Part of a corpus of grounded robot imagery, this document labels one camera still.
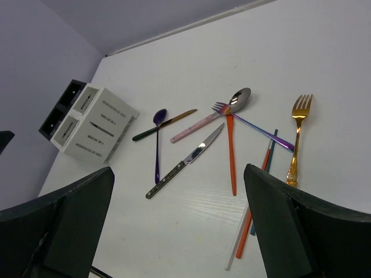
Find iridescent rainbow fork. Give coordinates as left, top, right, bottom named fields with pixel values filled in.
left=212, top=102, right=294, bottom=152

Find gold fork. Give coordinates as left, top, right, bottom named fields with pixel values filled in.
left=286, top=94, right=313, bottom=188

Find purple long spoon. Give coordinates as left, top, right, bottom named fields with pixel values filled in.
left=153, top=109, right=167, bottom=184

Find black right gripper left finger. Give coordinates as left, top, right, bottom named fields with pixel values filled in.
left=1, top=167, right=115, bottom=277

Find orange chopstick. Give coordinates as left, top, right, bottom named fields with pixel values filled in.
left=235, top=140, right=273, bottom=259

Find pink-handled silver spoon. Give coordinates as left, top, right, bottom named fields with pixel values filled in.
left=170, top=87, right=252, bottom=144

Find white table edge rail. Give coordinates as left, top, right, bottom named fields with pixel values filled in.
left=105, top=0, right=274, bottom=57

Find black-handled steel knife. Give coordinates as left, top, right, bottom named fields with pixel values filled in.
left=146, top=123, right=225, bottom=199

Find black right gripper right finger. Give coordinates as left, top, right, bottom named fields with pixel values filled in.
left=244, top=164, right=370, bottom=277

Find blue chopstick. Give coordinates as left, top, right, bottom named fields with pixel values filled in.
left=250, top=129, right=278, bottom=236

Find white chopstick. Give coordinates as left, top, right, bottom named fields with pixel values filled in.
left=224, top=204, right=249, bottom=271

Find white cutlery holder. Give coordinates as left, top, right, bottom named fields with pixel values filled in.
left=50, top=83, right=140, bottom=165

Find orange-handled knife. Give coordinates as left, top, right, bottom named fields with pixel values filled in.
left=226, top=114, right=237, bottom=196

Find gold green-handled knife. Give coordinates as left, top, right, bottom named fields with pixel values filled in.
left=132, top=109, right=197, bottom=142

